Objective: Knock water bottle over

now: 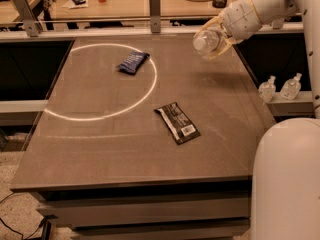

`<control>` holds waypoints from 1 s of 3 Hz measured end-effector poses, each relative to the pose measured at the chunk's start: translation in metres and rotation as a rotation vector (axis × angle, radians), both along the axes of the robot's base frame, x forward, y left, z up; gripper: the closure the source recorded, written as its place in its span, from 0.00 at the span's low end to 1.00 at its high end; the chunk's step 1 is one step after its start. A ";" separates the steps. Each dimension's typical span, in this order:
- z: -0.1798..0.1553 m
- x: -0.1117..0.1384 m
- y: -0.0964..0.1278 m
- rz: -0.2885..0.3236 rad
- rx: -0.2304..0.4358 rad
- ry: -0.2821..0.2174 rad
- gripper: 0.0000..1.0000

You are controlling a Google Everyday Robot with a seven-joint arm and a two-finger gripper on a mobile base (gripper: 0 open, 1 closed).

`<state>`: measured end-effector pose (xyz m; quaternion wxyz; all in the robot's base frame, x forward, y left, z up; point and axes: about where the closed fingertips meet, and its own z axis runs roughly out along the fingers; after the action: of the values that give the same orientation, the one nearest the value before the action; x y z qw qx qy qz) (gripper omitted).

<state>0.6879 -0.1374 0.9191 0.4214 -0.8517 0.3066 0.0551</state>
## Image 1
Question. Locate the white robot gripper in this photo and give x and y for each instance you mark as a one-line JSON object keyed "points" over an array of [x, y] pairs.
{"points": [[237, 20]]}

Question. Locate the clear plastic water bottle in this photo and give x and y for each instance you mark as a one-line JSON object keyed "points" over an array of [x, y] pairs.
{"points": [[206, 42]]}

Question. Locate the small clear sanitizer bottle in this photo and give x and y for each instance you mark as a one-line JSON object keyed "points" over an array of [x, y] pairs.
{"points": [[267, 89]]}

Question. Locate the black mesh pen cup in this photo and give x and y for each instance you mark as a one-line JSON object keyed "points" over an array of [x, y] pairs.
{"points": [[219, 3]]}

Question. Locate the blue snack bag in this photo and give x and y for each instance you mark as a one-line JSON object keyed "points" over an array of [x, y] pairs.
{"points": [[132, 63]]}

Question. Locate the black snack wrapper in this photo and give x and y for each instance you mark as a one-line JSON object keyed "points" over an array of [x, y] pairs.
{"points": [[178, 123]]}

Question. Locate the grey drawer cabinet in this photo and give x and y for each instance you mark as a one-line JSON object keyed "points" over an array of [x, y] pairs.
{"points": [[218, 210]]}

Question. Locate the right grey metal bracket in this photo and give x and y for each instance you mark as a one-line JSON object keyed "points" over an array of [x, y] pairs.
{"points": [[277, 23]]}

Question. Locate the grey metal bracket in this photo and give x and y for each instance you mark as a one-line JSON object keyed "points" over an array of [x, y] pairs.
{"points": [[30, 22], [277, 23], [155, 15]]}

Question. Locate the middle grey metal bracket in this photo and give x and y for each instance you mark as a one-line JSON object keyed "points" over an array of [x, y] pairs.
{"points": [[155, 15]]}

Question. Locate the left grey metal bracket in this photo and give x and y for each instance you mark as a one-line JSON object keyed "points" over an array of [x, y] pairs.
{"points": [[30, 22]]}

